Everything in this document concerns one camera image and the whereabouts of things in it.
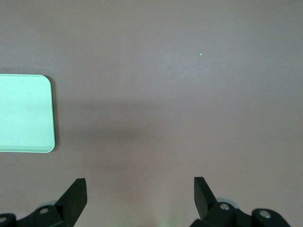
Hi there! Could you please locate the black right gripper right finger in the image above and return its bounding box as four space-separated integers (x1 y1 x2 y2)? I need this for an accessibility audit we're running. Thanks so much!
191 176 291 227

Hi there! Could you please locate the light green plastic tray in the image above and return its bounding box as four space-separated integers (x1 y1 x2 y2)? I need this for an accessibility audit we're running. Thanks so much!
0 74 57 154

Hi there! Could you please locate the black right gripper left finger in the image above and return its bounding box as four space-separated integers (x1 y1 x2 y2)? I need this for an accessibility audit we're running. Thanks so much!
0 178 88 227

